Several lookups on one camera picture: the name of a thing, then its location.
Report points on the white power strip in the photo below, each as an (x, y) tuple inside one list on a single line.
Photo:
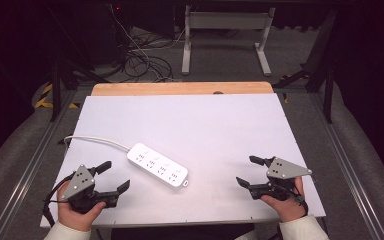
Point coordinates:
[(157, 165)]

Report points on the black metal stand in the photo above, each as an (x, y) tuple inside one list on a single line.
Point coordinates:
[(328, 96), (56, 93)]

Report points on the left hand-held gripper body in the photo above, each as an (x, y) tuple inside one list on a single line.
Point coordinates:
[(78, 182)]

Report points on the person's left hand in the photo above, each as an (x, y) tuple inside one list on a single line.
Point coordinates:
[(76, 215)]

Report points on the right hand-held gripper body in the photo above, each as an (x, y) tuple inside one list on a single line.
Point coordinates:
[(284, 169)]

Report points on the aluminium floor rail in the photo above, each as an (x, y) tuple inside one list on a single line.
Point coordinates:
[(344, 166), (30, 173)]

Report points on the white metal desk frame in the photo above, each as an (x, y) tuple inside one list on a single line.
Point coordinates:
[(226, 20)]

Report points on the person's right hand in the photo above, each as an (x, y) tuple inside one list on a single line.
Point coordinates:
[(288, 206)]

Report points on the person's dark clothing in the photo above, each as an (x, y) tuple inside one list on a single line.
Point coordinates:
[(180, 233)]

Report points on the wooden table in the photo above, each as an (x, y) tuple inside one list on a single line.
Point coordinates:
[(180, 88)]

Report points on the white table board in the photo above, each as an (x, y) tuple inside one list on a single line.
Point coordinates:
[(196, 126)]

